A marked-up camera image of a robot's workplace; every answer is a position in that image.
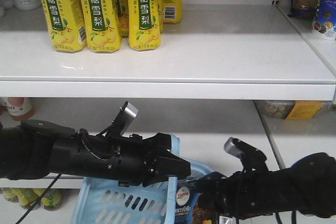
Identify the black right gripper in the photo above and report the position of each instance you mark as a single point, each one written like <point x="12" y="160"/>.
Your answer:
<point x="242" y="195"/>

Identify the white supermarket shelf unit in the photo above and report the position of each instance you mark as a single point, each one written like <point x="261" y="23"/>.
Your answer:
<point x="201" y="84"/>

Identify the light blue plastic basket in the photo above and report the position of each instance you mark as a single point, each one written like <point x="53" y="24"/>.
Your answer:
<point x="105" y="201"/>

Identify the yellow pear drink bottle left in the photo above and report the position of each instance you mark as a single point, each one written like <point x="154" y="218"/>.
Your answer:
<point x="65" y="24"/>

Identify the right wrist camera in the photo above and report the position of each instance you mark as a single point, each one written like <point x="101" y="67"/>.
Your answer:
<point x="251" y="158"/>

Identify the blue white cookie cup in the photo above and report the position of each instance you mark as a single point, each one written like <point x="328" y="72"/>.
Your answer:
<point x="323" y="24"/>

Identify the yellow pear drink bottle right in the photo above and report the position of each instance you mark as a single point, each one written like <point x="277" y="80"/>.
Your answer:
<point x="144" y="24"/>

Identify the blue chocolate cookie box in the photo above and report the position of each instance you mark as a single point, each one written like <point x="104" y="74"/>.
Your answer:
<point x="187" y="209"/>

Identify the peach drink bottle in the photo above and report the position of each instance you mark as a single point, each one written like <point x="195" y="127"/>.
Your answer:
<point x="19" y="108"/>

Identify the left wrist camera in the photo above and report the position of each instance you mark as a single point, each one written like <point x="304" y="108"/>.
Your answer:
<point x="126" y="115"/>

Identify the clear cookie tub yellow label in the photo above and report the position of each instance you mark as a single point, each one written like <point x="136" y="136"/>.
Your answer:
<point x="294" y="110"/>

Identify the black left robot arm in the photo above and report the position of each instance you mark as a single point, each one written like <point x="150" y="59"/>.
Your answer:
<point x="37" y="148"/>

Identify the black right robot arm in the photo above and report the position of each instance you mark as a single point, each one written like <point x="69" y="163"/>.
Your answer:
<point x="308" y="186"/>

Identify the yellow pear drink bottle middle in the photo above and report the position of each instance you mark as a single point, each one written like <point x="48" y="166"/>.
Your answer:
<point x="102" y="25"/>

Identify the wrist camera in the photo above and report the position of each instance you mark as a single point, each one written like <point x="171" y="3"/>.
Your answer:
<point x="251" y="158"/>
<point x="126" y="115"/>

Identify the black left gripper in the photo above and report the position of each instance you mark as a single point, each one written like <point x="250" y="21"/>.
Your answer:
<point x="130" y="160"/>

